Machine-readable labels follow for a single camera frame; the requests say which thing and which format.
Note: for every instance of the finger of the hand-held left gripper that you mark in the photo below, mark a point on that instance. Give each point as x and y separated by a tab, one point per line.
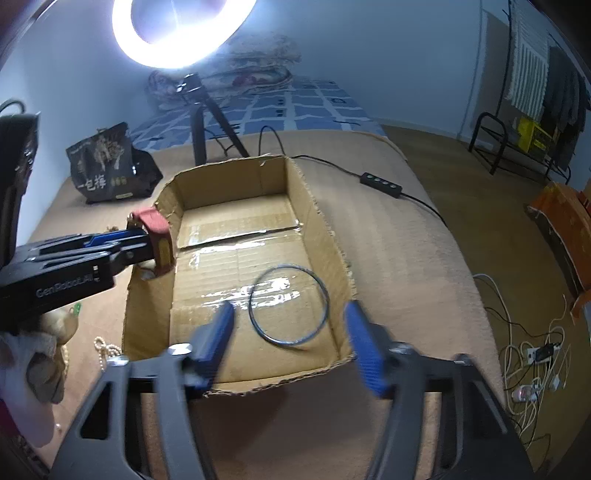
111	238
134	256

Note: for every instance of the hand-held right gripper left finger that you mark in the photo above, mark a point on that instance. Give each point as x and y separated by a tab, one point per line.
217	337

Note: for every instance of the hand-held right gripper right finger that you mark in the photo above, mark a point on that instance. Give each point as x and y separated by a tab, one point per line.
364	350

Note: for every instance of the red jewelry box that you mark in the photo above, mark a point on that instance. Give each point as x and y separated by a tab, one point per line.
157	226

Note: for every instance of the cardboard box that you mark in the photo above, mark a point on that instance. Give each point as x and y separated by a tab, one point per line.
240	230

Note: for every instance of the person's left hand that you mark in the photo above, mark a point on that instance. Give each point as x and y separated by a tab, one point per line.
46	364

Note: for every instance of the black snack bag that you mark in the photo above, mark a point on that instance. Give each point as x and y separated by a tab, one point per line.
111	161

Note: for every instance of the black tripod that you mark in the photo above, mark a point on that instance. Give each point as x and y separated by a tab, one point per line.
198	134

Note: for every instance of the black inline remote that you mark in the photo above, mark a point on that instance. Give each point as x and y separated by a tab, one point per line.
381	184

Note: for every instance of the white power strip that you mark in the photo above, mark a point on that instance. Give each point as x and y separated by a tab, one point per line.
545	351

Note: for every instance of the blue patterned bed sheet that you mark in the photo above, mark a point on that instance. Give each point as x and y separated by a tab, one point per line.
300	106

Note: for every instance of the folded floral quilt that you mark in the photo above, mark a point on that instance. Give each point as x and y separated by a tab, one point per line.
258	60

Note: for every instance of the orange box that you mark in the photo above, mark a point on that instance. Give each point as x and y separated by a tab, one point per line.
558	217

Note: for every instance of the black clothes rack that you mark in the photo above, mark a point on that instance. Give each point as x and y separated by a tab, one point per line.
489	138

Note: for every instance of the yellow box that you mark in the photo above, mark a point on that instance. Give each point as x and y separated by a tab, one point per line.
531	134

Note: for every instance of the dark hanging garments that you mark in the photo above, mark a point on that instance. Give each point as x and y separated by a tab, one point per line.
565	101

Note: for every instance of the white striped garment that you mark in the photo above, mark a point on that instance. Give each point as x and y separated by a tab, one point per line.
531	69

